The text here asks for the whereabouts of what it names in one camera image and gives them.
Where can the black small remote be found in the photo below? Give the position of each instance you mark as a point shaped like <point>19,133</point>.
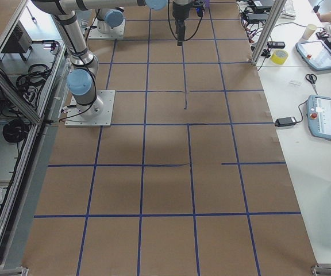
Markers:
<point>276,44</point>

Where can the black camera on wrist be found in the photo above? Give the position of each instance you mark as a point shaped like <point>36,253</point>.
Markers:
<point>199,5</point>

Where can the blue teach pendant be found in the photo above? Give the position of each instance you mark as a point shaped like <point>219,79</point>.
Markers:
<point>319,116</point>
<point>315,53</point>

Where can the black handled scissors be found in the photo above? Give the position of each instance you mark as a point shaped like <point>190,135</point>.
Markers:
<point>312,78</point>

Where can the near blue teach pendant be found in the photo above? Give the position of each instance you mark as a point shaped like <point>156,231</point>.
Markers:
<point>319,116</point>

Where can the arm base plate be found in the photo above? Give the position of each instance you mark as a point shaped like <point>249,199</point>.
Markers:
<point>99,114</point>
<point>105,32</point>

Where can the aluminium frame post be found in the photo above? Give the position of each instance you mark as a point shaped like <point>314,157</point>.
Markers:
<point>274,15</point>

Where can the far blue teach pendant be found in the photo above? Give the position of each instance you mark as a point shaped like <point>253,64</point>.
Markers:
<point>315,53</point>

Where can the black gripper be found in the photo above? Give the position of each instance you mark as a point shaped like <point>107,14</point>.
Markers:
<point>179,11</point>

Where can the white paper cup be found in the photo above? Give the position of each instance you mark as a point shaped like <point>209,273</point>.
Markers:
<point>309,31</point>

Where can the yellow tape roll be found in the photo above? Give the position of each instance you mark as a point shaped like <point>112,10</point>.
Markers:
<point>279,56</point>

